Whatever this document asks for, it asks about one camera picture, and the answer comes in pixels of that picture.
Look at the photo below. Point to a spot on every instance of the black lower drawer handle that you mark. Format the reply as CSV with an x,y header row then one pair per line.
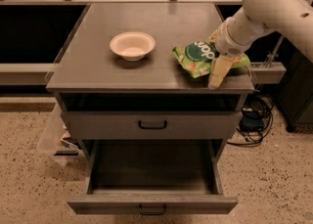
x,y
152,210

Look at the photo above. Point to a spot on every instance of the black upper drawer handle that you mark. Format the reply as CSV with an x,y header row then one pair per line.
x,y
152,125

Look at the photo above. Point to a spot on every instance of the grey drawer cabinet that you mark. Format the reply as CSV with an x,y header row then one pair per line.
x,y
92,78

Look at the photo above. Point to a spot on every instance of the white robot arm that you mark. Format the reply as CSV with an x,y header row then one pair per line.
x,y
257,18

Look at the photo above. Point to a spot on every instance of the clear plastic storage bin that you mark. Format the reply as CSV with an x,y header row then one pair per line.
x,y
56,143

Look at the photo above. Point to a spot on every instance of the black drawer handle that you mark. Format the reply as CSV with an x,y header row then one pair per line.
x,y
152,210
152,125

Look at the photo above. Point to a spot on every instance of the white paper bowl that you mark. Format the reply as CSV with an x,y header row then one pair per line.
x,y
132,46

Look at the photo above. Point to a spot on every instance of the dark cabinet at right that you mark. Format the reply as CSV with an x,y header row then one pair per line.
x,y
295,93

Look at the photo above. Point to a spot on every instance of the closed grey upper drawer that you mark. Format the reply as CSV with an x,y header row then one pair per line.
x,y
124,125

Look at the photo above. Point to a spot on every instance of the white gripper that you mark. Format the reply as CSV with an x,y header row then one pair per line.
x,y
228,43

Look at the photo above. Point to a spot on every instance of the open grey lower drawer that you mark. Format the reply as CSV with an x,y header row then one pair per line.
x,y
182,174

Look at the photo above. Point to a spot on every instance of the green rice chip bag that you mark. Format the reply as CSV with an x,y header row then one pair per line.
x,y
197,57

